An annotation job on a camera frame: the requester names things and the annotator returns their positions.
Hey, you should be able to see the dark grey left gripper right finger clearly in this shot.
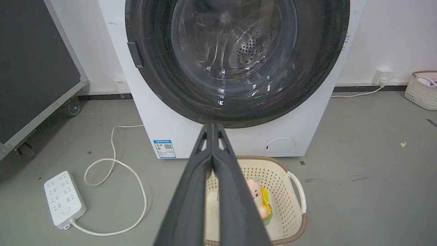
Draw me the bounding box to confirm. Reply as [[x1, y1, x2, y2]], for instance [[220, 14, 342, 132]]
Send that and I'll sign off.
[[212, 123, 273, 246]]

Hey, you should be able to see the white front-load washing machine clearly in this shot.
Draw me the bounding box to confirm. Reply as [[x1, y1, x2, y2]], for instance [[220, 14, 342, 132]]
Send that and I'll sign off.
[[98, 0, 368, 160]]

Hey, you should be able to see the pink and yellow doll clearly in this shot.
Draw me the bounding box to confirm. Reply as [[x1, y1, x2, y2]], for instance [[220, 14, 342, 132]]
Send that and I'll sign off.
[[247, 178, 273, 226]]

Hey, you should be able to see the white wall outlet plate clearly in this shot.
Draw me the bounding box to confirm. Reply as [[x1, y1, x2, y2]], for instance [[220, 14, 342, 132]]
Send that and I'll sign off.
[[114, 79, 130, 94]]

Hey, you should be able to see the blue energy label sticker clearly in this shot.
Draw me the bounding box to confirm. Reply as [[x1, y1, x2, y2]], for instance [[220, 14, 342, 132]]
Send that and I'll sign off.
[[153, 139, 177, 159]]

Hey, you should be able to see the white wall socket plug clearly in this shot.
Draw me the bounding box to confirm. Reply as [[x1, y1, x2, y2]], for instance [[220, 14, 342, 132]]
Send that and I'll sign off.
[[371, 69, 394, 86]]

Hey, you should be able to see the black panel on wheeled frame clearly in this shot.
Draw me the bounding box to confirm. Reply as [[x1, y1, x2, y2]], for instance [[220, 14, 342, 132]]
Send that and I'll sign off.
[[0, 0, 89, 162]]

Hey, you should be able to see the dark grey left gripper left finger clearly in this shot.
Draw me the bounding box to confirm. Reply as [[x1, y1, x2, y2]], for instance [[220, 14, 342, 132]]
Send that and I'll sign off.
[[153, 123, 214, 246]]

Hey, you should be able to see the small cream woven basket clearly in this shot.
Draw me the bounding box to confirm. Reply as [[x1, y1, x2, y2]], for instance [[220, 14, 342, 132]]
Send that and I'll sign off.
[[405, 70, 437, 111]]

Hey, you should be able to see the cream perforated laundry basket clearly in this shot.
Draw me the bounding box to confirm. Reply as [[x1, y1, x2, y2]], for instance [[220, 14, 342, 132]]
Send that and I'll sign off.
[[204, 156, 308, 246]]

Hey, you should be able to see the white appliance power cable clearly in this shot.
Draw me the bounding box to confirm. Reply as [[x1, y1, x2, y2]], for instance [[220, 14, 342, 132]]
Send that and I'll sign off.
[[330, 85, 384, 98]]

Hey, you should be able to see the white power strip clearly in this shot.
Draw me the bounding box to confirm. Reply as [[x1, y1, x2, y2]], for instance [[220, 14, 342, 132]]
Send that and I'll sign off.
[[44, 171, 87, 230]]

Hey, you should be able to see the round black washing machine door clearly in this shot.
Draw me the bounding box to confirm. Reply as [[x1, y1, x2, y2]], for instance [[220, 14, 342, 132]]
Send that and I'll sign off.
[[125, 0, 351, 129]]

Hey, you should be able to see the white power strip cable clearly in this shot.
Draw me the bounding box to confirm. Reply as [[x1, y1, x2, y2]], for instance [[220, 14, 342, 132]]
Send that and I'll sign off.
[[70, 124, 147, 237]]

